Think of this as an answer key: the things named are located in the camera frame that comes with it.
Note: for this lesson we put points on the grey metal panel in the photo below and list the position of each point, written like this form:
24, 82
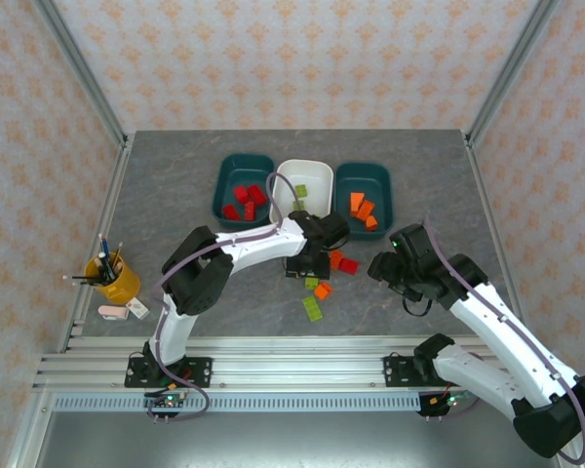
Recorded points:
292, 443

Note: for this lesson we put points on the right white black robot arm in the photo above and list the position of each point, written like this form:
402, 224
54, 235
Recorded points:
492, 375

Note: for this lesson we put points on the aluminium frame post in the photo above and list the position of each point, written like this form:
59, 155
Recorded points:
507, 73
85, 73

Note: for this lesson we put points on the black controller board with LED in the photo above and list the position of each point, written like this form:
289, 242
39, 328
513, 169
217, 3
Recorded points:
451, 401
168, 401

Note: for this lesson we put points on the pink eraser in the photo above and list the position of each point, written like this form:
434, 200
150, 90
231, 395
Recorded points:
113, 312

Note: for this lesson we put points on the white plastic container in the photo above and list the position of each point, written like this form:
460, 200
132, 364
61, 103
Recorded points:
317, 180

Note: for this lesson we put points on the green square lego brick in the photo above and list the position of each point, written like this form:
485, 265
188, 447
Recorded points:
312, 282
300, 190

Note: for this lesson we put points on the teal plastic container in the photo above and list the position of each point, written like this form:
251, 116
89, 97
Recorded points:
224, 195
380, 195

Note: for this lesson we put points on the orange sloped lego brick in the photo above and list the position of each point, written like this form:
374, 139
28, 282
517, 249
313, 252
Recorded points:
367, 209

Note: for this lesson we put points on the aluminium table side rail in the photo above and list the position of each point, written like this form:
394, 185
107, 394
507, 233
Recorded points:
111, 195
487, 195

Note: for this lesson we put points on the white printed card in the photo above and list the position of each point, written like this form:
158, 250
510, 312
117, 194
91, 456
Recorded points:
139, 308

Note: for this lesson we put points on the long orange lego brick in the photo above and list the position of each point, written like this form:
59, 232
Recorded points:
356, 202

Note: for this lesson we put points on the short aluminium frame strut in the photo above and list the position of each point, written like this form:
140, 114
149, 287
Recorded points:
27, 434

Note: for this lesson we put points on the blue pencil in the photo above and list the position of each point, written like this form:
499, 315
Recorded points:
103, 248

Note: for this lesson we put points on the black pen with white tip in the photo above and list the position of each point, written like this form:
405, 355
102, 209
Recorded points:
78, 278
85, 283

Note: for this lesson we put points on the short orange lego brick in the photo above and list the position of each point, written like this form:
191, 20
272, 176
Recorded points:
336, 257

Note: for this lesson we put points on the medium green lego brick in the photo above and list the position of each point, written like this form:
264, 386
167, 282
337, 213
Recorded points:
299, 205

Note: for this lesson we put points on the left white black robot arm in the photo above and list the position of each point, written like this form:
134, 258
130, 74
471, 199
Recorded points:
253, 246

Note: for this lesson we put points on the short red lego brick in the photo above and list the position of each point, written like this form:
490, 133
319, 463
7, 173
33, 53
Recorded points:
349, 266
240, 194

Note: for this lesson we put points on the long green lego brick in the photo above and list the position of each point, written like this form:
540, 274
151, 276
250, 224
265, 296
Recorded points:
313, 308

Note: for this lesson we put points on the wide aluminium mounting beam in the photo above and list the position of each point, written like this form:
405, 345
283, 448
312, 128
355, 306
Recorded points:
297, 370

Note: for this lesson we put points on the orange curved lego brick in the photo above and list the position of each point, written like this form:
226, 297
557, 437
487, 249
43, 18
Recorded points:
371, 223
323, 291

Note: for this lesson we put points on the long red lego brick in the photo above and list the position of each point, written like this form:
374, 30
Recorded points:
257, 194
249, 210
231, 212

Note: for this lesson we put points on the yellow pencil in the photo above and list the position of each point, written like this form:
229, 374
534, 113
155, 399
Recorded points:
118, 253

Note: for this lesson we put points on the yellow pencil cup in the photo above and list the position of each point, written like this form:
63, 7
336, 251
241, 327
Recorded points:
119, 283

